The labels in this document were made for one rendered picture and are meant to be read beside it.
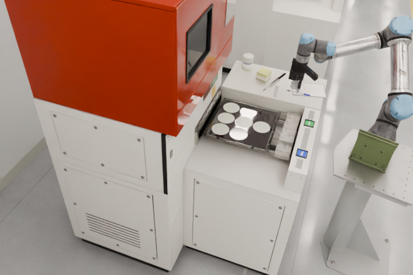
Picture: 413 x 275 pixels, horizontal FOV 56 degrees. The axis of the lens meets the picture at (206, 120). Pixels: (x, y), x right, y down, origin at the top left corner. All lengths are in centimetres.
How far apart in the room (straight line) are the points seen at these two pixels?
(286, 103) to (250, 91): 24
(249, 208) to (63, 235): 138
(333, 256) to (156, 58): 194
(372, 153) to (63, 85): 161
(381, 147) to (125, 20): 147
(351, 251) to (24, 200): 237
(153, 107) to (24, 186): 190
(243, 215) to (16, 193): 181
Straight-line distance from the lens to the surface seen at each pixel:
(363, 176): 229
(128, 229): 243
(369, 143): 226
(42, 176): 337
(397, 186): 232
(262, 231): 230
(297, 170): 199
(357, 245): 294
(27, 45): 185
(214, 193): 218
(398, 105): 215
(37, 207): 317
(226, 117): 232
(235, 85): 248
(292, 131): 233
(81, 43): 165
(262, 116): 236
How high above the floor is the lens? 236
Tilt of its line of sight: 40 degrees down
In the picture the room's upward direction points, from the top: 3 degrees clockwise
